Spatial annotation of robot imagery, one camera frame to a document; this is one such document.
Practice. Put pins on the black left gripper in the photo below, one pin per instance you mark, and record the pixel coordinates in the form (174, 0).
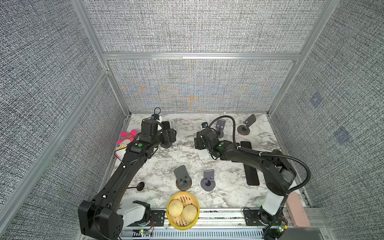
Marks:
(172, 135)

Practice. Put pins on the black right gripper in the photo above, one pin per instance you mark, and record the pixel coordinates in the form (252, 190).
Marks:
(198, 143)

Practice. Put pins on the black phone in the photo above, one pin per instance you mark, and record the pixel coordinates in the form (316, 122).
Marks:
(165, 125)
(245, 144)
(252, 177)

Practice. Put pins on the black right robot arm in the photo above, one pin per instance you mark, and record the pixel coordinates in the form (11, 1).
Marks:
(277, 171)

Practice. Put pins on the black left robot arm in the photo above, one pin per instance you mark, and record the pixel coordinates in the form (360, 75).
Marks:
(102, 218)

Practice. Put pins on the grey round stand back left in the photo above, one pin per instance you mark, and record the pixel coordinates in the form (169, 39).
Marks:
(166, 145)

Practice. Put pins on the white folding phone stand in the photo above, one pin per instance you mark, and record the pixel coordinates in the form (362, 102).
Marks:
(203, 154)

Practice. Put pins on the purple round stand back centre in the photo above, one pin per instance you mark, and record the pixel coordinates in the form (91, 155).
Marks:
(219, 128)

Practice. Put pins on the purple round stand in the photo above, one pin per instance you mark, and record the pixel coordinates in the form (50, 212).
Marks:
(208, 182)
(219, 128)

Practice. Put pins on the purple round stand front centre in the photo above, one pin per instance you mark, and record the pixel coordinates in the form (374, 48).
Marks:
(208, 182)

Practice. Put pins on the brown round stand back right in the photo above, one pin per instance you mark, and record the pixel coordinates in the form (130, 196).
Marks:
(245, 128)

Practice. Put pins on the pink white plush toy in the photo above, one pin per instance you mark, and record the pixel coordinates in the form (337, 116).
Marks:
(122, 144)

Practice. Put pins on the black ladle spoon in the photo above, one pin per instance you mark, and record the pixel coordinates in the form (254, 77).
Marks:
(140, 186)

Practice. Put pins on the left steamed bun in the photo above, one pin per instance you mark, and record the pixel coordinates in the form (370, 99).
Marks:
(175, 208)

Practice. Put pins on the steamed bun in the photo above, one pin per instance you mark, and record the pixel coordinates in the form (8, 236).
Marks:
(175, 208)
(189, 213)

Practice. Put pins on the right steamed bun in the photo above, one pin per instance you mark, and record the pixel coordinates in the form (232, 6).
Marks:
(189, 213)

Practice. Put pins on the yellow bamboo steamer basket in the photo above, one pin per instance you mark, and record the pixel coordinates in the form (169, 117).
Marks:
(187, 199)

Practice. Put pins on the pink rectangular pad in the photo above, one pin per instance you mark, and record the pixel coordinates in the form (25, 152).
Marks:
(297, 212)

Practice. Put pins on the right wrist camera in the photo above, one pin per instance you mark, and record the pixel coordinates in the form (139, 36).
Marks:
(204, 125)

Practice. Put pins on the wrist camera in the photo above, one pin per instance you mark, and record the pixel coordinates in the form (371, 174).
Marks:
(156, 117)
(204, 125)

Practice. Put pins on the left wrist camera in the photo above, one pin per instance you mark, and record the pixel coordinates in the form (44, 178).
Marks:
(156, 117)

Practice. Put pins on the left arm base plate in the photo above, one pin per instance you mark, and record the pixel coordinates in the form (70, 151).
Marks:
(153, 218)

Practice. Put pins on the aluminium front rail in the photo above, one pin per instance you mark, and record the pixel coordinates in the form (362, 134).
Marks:
(231, 224)

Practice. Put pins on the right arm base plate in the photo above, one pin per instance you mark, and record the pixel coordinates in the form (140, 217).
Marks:
(252, 217)

